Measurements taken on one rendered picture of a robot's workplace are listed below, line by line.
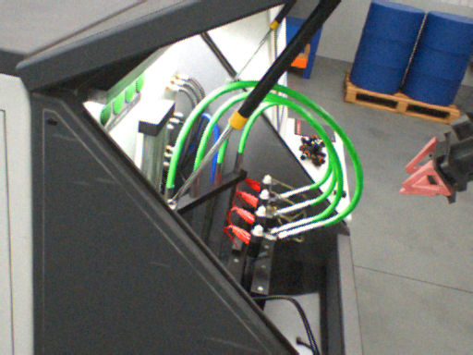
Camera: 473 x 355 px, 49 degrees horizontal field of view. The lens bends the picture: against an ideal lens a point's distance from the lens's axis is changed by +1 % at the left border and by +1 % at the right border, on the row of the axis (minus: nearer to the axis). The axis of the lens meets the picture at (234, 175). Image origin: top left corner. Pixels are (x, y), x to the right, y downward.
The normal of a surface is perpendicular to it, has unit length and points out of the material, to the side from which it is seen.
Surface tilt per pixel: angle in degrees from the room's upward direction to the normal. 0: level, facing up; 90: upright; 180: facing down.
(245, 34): 90
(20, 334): 90
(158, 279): 90
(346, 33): 90
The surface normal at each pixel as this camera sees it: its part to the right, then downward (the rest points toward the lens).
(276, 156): -0.14, 0.44
